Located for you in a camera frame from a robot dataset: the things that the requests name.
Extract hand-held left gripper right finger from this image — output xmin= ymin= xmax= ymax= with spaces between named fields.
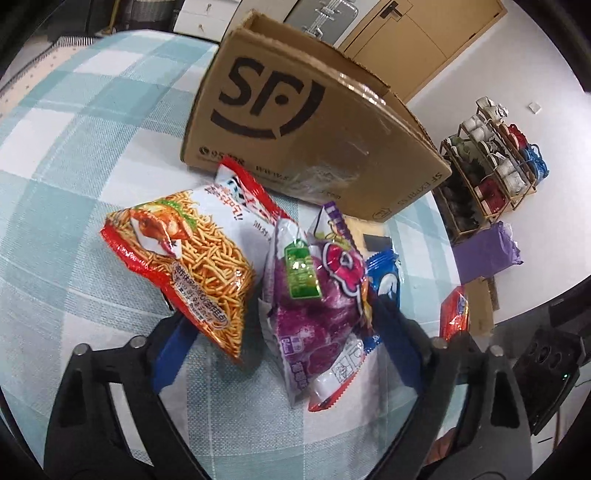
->
xmin=369 ymin=295 xmax=532 ymax=480

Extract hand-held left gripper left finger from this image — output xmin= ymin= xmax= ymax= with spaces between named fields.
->
xmin=44 ymin=316 xmax=208 ymax=480

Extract blue cookie packet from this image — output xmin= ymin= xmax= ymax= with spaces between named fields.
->
xmin=365 ymin=251 xmax=402 ymax=305

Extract white red edged snack packet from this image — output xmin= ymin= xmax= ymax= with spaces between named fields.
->
xmin=308 ymin=335 xmax=384 ymax=413

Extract red brown pie packet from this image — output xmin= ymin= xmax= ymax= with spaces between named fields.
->
xmin=438 ymin=286 xmax=472 ymax=342

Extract purple candy packet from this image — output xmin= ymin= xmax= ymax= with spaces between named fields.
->
xmin=259 ymin=203 xmax=384 ymax=411

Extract clear cracker pack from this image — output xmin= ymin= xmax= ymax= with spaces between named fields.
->
xmin=344 ymin=217 xmax=393 ymax=250

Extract orange noodle snack packet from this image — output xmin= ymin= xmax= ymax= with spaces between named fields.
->
xmin=100 ymin=187 xmax=257 ymax=365

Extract white flag print snack packet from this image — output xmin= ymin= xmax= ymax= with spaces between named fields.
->
xmin=215 ymin=159 xmax=291 ymax=232

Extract brown cardboard box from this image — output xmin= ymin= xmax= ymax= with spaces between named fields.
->
xmin=180 ymin=11 xmax=452 ymax=222

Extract purple bag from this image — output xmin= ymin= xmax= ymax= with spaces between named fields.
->
xmin=452 ymin=222 xmax=525 ymax=284

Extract wooden shoe rack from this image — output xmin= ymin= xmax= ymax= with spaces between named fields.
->
xmin=438 ymin=97 xmax=550 ymax=243

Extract rows of assorted shoes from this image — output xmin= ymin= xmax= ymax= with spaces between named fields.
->
xmin=441 ymin=97 xmax=550 ymax=236

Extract wooden door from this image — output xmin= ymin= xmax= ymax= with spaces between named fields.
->
xmin=337 ymin=0 xmax=506 ymax=104

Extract patterned floor rug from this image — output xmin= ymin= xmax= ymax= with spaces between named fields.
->
xmin=0 ymin=36 xmax=77 ymax=104

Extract silver suitcase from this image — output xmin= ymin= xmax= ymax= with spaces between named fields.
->
xmin=283 ymin=0 xmax=365 ymax=38

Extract white drawer unit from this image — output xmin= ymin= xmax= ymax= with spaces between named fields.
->
xmin=175 ymin=0 xmax=243 ymax=33

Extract woven laundry basket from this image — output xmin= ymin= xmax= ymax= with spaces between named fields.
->
xmin=115 ymin=0 xmax=178 ymax=21

